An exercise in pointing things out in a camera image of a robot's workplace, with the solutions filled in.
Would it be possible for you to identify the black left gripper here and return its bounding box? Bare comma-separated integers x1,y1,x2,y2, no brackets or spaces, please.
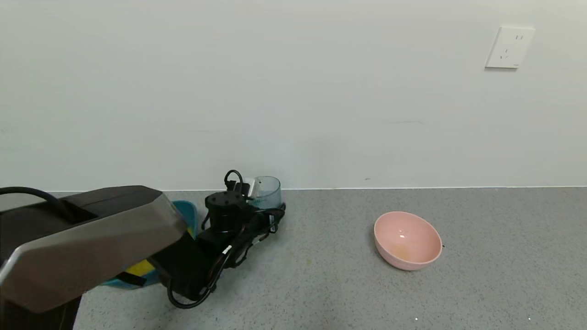
254,202,286,234

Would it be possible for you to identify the orange juice liquid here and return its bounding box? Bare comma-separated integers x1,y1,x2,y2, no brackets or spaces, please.
123,224,197,277

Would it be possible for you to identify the pink bowl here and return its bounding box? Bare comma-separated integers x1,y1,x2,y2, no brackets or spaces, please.
373,211,443,271

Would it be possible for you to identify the teal plastic basin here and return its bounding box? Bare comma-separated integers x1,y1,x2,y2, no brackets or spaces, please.
98,200,199,291

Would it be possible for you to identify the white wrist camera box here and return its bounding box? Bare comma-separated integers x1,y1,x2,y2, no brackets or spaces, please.
236,178,257,200

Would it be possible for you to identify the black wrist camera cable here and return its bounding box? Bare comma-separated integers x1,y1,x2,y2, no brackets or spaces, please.
166,170,286,309

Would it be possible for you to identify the black arm loop cable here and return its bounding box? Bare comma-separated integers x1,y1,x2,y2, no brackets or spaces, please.
0,186,76,223

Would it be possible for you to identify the white wall socket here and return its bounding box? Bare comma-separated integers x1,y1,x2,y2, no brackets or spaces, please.
485,26,536,70

